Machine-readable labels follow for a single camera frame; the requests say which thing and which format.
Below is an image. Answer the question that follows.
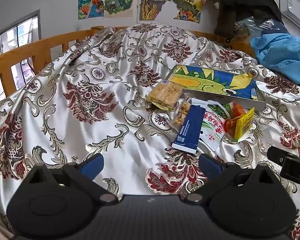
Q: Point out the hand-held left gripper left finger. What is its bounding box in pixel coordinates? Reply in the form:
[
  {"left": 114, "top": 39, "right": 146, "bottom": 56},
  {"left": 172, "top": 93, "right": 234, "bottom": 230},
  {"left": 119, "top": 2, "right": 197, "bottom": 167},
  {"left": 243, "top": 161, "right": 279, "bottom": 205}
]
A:
[{"left": 22, "top": 153, "right": 119, "bottom": 204}]

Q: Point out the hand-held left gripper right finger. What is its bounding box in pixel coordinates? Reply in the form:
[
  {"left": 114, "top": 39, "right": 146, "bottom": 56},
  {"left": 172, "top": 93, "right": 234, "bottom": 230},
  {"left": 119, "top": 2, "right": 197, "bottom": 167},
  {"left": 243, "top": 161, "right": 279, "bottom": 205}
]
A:
[{"left": 182, "top": 153, "right": 278, "bottom": 204}]

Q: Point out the white green snack packet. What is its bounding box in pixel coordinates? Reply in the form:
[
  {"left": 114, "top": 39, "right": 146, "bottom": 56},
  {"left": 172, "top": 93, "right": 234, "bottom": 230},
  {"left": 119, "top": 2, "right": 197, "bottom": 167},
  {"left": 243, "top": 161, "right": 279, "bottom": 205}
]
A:
[{"left": 199, "top": 100, "right": 230, "bottom": 151}]

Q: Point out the blue snack packet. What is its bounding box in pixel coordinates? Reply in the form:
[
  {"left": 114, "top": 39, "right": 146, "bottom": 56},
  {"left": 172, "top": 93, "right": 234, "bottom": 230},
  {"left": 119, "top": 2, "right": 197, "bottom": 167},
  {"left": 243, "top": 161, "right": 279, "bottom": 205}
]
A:
[{"left": 172, "top": 98, "right": 207, "bottom": 155}]

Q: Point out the round orange snack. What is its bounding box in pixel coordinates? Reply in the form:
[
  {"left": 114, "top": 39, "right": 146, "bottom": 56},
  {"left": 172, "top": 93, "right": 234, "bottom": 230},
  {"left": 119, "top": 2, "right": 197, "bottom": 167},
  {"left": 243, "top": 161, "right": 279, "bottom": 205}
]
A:
[{"left": 223, "top": 117, "right": 240, "bottom": 135}]

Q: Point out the yellow snack packet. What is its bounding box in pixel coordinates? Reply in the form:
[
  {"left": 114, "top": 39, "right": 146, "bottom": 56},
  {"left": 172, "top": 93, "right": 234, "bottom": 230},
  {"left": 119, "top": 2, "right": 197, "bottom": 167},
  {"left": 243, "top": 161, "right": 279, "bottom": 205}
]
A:
[{"left": 234, "top": 107, "right": 255, "bottom": 143}]

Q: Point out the small peanut snack packet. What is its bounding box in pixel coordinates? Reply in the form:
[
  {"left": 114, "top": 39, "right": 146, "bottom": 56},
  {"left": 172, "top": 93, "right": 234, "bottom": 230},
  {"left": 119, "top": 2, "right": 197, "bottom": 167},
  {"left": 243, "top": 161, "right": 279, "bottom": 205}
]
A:
[{"left": 170, "top": 99, "right": 192, "bottom": 132}]

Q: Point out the rice crisp cake packet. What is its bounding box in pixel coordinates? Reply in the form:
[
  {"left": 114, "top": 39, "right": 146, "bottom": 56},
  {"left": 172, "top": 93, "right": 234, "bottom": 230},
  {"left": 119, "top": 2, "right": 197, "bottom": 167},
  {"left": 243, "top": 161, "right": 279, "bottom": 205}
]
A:
[{"left": 147, "top": 80, "right": 184, "bottom": 112}]

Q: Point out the painted cardboard tray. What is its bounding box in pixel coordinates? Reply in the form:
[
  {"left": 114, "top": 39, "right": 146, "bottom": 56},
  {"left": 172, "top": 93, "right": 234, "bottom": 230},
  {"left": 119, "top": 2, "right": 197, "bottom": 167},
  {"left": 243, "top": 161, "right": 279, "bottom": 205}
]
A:
[{"left": 164, "top": 64, "right": 267, "bottom": 112}]

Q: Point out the printed satin blanket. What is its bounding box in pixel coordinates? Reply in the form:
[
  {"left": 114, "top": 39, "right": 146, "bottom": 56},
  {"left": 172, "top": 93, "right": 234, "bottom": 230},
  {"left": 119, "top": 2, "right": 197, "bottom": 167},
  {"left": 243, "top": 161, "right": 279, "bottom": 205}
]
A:
[{"left": 0, "top": 22, "right": 300, "bottom": 240}]

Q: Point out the blue cloth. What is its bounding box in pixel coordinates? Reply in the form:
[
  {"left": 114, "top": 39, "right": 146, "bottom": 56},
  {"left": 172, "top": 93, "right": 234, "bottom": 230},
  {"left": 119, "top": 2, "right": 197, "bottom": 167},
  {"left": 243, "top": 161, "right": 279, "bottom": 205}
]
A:
[{"left": 250, "top": 32, "right": 300, "bottom": 87}]

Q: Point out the brown cloth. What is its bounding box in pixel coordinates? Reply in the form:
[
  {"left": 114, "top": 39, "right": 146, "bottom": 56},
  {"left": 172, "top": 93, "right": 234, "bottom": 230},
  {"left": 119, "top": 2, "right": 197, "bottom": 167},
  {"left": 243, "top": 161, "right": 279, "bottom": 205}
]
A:
[{"left": 214, "top": 2, "right": 255, "bottom": 43}]

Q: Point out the clear plastic bag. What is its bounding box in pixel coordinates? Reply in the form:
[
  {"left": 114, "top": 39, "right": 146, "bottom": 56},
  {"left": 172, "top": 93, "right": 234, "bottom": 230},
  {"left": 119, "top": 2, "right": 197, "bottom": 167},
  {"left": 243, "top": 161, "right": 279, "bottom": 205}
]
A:
[{"left": 234, "top": 16, "right": 289, "bottom": 40}]

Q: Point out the window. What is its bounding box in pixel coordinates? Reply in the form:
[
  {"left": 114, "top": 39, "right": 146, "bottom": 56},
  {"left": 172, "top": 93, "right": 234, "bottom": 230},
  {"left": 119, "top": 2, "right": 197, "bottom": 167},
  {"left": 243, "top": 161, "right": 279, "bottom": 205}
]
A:
[{"left": 0, "top": 9, "right": 42, "bottom": 105}]

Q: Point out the white air conditioner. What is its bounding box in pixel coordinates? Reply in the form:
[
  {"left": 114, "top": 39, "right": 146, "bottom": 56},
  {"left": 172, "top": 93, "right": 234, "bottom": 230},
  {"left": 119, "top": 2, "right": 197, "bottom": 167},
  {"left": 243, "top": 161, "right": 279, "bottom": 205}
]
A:
[{"left": 279, "top": 0, "right": 300, "bottom": 37}]

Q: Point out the wooden bed rail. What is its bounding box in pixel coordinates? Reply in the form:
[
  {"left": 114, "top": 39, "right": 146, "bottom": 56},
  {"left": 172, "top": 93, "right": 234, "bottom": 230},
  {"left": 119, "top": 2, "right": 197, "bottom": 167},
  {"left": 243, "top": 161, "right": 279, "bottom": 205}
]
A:
[{"left": 0, "top": 26, "right": 255, "bottom": 105}]

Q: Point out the starry seaweed wall drawing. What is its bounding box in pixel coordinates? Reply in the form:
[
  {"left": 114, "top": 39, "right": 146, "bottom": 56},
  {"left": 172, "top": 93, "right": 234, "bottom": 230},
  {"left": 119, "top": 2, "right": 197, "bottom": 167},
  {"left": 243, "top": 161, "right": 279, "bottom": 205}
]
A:
[{"left": 139, "top": 0, "right": 174, "bottom": 22}]

